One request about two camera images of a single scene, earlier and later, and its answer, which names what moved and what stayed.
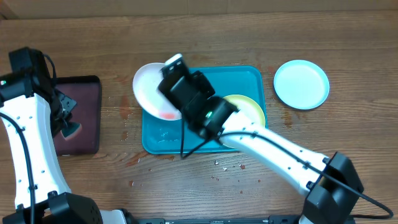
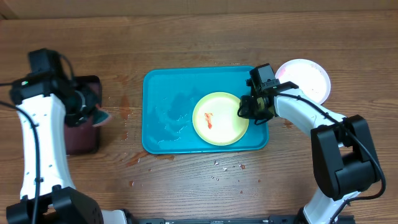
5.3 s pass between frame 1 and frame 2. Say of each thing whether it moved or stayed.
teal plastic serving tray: stayed
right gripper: moved
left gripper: moved
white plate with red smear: moved
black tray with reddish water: stayed
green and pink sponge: moved
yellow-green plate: moved
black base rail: stayed
